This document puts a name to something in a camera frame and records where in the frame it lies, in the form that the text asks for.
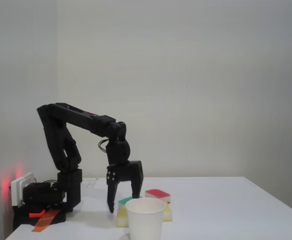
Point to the white paper cup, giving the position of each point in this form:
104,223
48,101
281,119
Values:
144,220

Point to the green sponge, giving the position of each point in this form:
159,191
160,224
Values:
125,200

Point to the red sponge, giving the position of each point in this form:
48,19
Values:
158,193

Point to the printed label sticker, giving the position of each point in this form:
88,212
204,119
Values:
88,183

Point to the orange table clamp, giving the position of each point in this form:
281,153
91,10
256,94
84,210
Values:
45,220

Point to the white wall socket box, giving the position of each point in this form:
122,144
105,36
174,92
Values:
16,190

